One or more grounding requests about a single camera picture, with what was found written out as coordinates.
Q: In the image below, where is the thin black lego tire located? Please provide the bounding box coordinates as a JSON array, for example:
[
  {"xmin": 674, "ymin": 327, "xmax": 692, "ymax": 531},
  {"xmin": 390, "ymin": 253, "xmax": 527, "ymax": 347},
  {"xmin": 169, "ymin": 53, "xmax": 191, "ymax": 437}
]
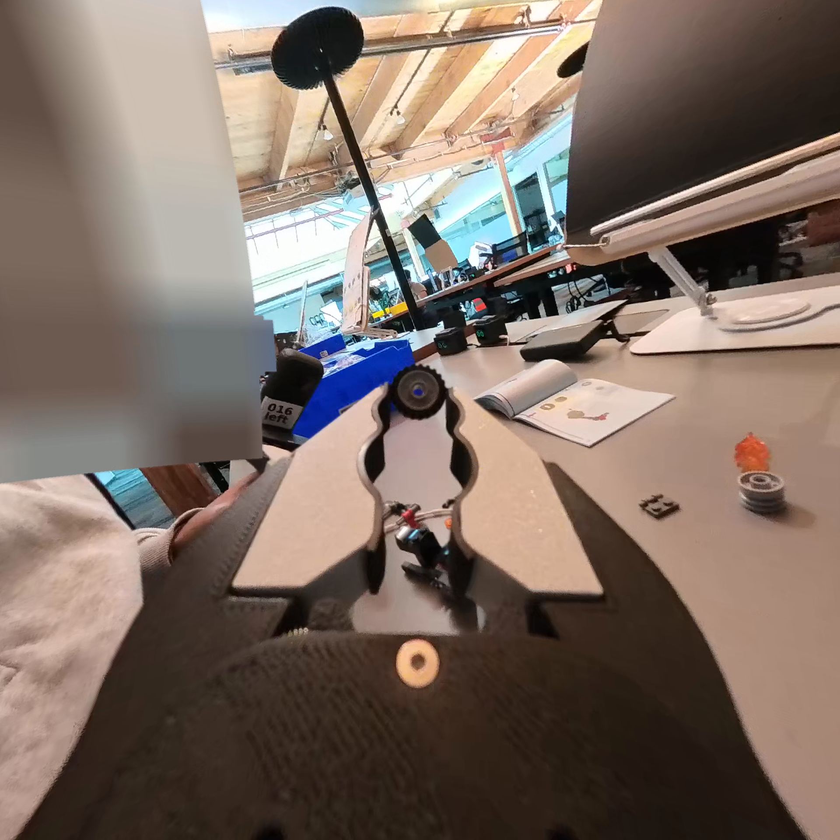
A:
[{"xmin": 392, "ymin": 365, "xmax": 450, "ymax": 421}]

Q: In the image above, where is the black laptop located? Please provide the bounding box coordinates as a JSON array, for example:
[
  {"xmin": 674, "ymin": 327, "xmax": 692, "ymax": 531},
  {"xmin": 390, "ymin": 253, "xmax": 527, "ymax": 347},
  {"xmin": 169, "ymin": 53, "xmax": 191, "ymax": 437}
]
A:
[{"xmin": 563, "ymin": 0, "xmax": 840, "ymax": 248}]

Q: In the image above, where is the black power bank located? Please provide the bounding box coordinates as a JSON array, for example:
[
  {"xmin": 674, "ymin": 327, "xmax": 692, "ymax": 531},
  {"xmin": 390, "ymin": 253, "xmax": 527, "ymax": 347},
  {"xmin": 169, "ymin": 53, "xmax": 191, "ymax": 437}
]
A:
[{"xmin": 519, "ymin": 319, "xmax": 609, "ymax": 364}]

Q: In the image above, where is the lego instruction booklet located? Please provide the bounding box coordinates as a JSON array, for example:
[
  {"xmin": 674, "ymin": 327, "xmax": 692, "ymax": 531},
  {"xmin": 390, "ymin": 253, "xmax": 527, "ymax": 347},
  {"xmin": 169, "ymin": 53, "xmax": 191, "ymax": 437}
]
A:
[{"xmin": 473, "ymin": 358, "xmax": 677, "ymax": 449}]

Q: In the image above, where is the wooden office desk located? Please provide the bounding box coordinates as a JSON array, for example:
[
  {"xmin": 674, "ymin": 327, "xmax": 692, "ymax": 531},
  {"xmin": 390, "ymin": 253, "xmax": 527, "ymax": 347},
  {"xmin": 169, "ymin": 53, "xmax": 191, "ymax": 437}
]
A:
[{"xmin": 419, "ymin": 245, "xmax": 567, "ymax": 316}]

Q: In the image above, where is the cardboard box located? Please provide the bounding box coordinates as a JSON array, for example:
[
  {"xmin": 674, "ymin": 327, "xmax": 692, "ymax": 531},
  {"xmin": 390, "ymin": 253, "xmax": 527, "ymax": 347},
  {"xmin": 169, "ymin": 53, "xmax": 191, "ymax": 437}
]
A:
[{"xmin": 339, "ymin": 209, "xmax": 375, "ymax": 336}]

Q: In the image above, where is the person's left hand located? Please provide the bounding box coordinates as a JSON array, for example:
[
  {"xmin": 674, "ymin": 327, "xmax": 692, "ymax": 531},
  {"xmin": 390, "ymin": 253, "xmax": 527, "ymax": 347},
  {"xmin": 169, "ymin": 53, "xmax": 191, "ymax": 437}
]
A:
[{"xmin": 172, "ymin": 471, "xmax": 265, "ymax": 550}]

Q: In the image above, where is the white flexible lego tube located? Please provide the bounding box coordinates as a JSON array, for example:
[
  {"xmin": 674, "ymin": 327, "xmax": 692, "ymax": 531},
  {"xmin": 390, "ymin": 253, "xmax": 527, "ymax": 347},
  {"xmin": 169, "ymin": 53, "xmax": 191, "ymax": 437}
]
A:
[{"xmin": 383, "ymin": 501, "xmax": 455, "ymax": 534}]

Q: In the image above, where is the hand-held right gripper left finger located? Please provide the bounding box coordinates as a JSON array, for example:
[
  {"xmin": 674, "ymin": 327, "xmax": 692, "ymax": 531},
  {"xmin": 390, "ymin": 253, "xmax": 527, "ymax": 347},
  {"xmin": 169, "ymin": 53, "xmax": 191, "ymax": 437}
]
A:
[{"xmin": 231, "ymin": 384, "xmax": 395, "ymax": 599}]

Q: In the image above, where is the person's left forearm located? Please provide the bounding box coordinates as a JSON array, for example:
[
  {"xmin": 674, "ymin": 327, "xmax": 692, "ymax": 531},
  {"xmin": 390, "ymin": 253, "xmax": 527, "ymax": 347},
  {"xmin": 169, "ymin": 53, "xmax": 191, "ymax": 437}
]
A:
[{"xmin": 0, "ymin": 474, "xmax": 201, "ymax": 840}]

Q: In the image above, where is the orange lego flame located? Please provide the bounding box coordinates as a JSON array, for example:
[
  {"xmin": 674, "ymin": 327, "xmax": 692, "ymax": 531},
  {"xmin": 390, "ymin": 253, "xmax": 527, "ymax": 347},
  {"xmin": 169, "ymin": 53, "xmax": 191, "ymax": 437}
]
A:
[{"xmin": 733, "ymin": 431, "xmax": 770, "ymax": 474}]

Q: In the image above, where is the black metal pole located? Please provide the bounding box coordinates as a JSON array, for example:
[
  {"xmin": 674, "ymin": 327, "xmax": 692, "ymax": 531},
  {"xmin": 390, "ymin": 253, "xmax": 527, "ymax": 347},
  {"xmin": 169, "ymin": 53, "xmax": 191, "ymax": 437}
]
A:
[{"xmin": 269, "ymin": 6, "xmax": 421, "ymax": 329}]

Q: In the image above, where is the black lego motorcycle build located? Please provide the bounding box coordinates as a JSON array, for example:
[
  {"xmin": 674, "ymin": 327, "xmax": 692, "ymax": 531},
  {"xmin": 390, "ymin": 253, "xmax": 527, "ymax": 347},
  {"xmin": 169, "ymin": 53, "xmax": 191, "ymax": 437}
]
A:
[{"xmin": 394, "ymin": 525, "xmax": 462, "ymax": 593}]

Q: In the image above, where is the grey plastic pouch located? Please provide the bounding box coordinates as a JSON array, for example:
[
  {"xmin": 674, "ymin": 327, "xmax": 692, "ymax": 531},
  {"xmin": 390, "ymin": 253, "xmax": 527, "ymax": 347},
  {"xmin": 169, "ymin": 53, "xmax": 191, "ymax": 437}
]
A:
[{"xmin": 504, "ymin": 298, "xmax": 632, "ymax": 346}]

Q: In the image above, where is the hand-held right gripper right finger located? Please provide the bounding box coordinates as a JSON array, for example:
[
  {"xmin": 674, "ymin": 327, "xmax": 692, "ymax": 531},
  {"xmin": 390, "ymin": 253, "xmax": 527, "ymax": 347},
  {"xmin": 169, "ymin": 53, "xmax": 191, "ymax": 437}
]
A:
[{"xmin": 446, "ymin": 387, "xmax": 605, "ymax": 603}]

